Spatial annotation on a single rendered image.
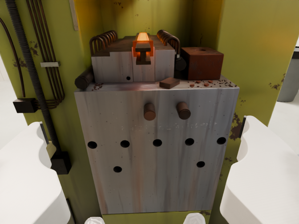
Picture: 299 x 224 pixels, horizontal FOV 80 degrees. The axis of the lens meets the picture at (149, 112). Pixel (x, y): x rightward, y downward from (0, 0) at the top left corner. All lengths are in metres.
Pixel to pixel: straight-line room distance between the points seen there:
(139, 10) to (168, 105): 0.58
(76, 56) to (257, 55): 0.58
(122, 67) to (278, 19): 0.48
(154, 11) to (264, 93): 0.57
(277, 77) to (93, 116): 0.61
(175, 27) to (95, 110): 0.62
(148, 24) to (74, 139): 0.60
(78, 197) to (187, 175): 0.60
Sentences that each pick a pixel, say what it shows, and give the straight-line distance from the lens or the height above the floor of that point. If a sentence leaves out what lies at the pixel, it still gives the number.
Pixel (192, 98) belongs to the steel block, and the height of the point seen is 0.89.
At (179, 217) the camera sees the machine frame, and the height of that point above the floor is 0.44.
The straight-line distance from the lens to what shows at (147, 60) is 0.35.
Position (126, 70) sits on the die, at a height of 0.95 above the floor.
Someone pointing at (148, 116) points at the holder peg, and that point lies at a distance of 0.39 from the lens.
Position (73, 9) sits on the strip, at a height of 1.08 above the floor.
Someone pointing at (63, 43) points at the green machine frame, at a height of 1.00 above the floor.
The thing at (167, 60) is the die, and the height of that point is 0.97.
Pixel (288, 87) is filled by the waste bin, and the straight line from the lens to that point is 3.01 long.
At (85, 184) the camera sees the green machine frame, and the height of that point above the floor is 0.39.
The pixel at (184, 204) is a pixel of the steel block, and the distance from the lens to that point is 0.68.
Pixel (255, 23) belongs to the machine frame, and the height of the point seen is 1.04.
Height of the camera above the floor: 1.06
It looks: 28 degrees down
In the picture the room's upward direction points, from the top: 1 degrees counter-clockwise
